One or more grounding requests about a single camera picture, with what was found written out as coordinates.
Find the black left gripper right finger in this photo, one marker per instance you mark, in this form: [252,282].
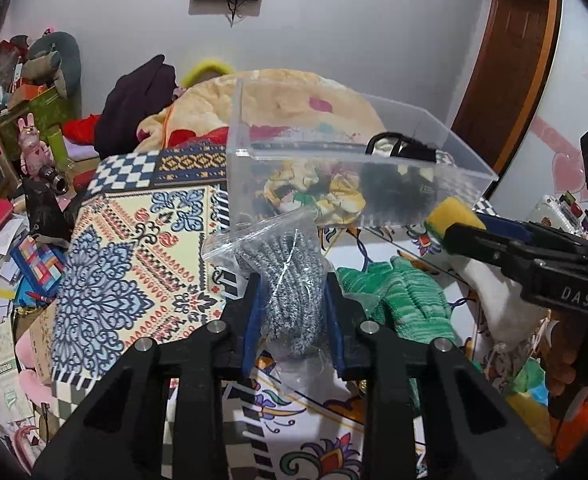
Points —
[470,430]

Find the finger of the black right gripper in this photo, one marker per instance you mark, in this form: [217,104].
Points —
[509,254]
[508,227]

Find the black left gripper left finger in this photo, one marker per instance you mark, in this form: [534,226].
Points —
[117,432]

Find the white cloth drawstring bag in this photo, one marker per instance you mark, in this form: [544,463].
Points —
[510,319]

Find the yellow sponge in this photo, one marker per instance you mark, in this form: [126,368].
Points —
[449,212]

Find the green knitted cloth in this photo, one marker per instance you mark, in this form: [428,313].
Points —
[395,294]

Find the white pouch with black cord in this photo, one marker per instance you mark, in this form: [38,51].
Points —
[404,190]

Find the floral patterned fabric bundle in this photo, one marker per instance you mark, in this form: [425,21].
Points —
[334,196]

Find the brown wooden door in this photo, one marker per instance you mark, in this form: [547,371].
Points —
[511,70]

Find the clear plastic storage bin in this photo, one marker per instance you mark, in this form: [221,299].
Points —
[255,153]

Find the colourful pencil case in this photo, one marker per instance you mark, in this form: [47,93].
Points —
[41,264]

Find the colourful patterned bed cover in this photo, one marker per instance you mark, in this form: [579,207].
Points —
[134,269]

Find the beige plush blanket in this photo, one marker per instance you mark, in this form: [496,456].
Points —
[270,98]

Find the pink rabbit toy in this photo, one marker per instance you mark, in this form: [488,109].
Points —
[34,152]

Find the red cloth on floor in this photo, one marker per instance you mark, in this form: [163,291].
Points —
[81,131]

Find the green cardboard box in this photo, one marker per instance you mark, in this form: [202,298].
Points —
[49,109]

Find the dark purple garment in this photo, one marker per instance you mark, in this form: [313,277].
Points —
[137,95]

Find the yellow plush headband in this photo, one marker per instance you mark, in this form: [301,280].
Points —
[205,69]

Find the grey green plush toy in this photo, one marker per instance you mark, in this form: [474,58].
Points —
[55,58]

